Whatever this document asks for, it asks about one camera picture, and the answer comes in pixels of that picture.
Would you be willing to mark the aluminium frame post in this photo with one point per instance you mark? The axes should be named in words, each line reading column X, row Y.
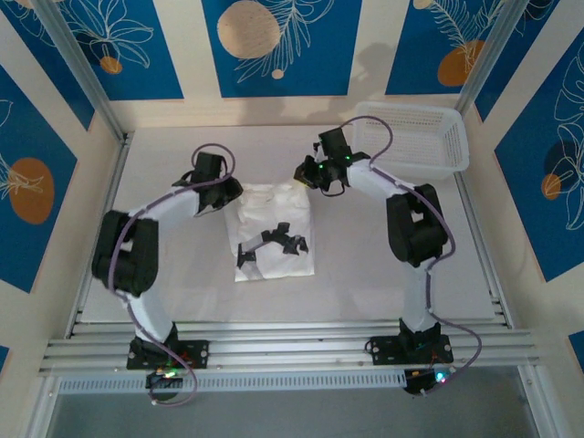
column 490, row 50
column 77, row 59

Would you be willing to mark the white perforated plastic basket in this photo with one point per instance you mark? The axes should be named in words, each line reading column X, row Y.
column 410, row 137

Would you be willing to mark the white t-shirt with black print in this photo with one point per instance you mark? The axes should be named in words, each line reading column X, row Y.
column 274, row 214

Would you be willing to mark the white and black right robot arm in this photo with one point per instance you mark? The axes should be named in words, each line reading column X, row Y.
column 420, row 301

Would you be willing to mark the small lit circuit board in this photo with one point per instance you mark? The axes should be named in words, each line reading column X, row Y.
column 166, row 373
column 438, row 378

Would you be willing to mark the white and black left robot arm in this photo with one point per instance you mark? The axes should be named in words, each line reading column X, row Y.
column 150, row 315

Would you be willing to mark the aluminium profile base rails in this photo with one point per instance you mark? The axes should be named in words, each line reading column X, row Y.
column 283, row 347

